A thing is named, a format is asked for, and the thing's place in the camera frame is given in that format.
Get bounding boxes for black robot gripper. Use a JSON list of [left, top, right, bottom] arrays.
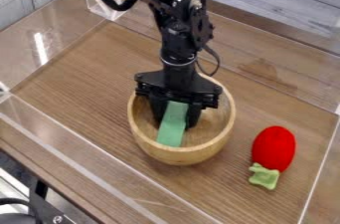
[[135, 70, 222, 128]]

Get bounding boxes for green rectangular block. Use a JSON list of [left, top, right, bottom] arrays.
[[158, 102, 188, 147]]

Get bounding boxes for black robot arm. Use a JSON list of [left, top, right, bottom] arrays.
[[102, 0, 222, 127]]

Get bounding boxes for light wooden bowl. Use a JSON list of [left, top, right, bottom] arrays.
[[128, 74, 236, 165]]

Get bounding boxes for red plush strawberry toy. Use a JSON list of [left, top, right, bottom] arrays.
[[248, 125, 296, 190]]

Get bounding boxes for clear acrylic tray walls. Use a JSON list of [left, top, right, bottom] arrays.
[[0, 0, 340, 224]]

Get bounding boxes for black metal table frame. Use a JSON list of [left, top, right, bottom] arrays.
[[0, 154, 87, 224]]

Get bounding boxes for black cable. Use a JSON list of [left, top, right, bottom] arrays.
[[0, 197, 35, 212]]

